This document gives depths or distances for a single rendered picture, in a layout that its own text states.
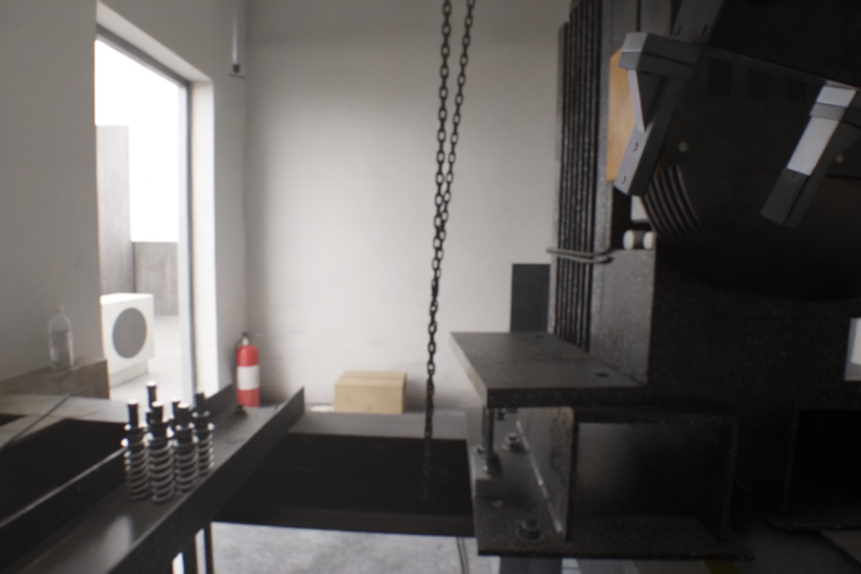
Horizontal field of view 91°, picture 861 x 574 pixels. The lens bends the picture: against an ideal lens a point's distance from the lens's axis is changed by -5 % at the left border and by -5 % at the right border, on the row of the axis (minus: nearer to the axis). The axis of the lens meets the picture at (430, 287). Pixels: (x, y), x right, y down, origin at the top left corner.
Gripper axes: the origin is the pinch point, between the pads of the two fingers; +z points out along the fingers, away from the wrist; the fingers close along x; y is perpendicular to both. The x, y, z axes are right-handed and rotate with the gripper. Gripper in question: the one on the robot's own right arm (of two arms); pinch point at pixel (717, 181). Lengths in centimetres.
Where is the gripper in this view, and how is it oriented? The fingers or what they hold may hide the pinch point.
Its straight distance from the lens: 40.3
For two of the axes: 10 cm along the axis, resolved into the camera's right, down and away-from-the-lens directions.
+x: 9.8, 1.4, 1.2
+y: 0.4, 4.7, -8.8
